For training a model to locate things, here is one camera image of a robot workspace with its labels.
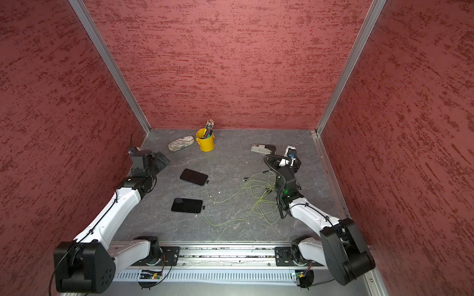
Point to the patterned pencil pouch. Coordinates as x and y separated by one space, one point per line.
181 143

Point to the right circuit board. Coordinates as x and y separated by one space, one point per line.
299 274

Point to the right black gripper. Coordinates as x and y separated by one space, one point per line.
296 166

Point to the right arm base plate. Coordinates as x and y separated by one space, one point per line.
291 256

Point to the pens in cup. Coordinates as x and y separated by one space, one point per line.
208 129

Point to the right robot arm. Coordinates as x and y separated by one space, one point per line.
290 202

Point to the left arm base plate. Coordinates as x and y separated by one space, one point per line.
170 256

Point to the yellow pen cup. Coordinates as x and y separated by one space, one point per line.
206 145

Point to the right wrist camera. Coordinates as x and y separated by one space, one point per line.
290 152

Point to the white black stapler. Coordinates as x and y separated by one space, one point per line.
264 149

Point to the circuit board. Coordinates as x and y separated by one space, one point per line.
299 274
150 275

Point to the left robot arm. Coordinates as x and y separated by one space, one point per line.
89 263

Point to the white vented cable duct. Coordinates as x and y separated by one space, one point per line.
272 277

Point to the left circuit board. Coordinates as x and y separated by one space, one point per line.
150 275

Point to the pink-edged smartphone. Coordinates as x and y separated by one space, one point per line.
184 205

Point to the left aluminium corner post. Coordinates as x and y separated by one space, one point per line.
86 20

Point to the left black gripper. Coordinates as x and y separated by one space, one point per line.
158 163

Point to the blue-edged smartphone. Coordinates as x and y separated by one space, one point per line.
194 177

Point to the aluminium front rail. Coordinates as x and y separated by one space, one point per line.
229 253

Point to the aluminium corner post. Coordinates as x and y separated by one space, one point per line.
86 20
366 29

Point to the right aluminium corner post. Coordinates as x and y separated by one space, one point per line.
366 29

